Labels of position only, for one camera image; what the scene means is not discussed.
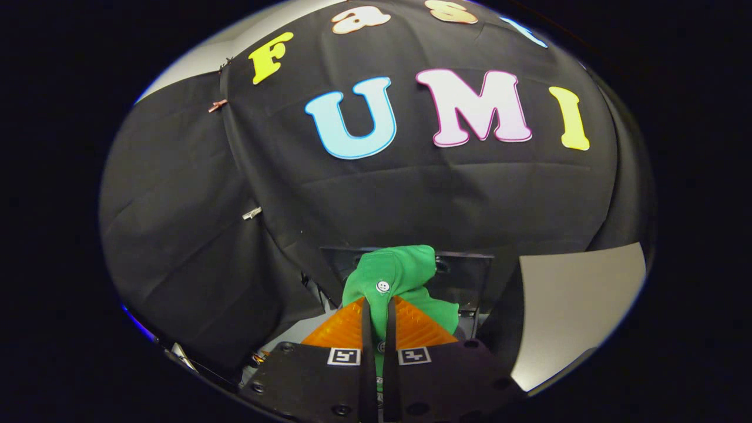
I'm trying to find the green polo shirt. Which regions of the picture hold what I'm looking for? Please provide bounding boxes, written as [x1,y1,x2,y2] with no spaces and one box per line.
[342,245,461,391]

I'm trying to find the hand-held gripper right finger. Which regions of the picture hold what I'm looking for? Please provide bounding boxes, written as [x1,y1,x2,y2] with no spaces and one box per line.
[384,296,528,423]

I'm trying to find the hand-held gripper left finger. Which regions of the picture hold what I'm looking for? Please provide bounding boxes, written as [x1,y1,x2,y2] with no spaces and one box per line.
[240,297,378,423]

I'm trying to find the dark grey washing machine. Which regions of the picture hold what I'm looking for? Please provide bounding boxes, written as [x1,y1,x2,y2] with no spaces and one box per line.
[241,246,495,388]

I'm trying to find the black backdrop cloth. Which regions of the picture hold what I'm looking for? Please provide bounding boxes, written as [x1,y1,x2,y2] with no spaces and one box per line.
[99,0,656,377]

